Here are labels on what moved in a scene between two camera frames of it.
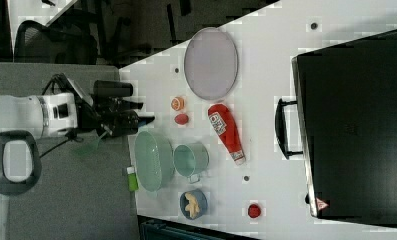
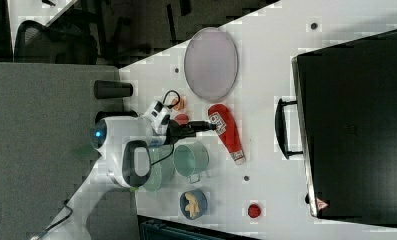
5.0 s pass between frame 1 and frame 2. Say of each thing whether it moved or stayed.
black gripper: moved
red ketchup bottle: stayed
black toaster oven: stayed
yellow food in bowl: stayed
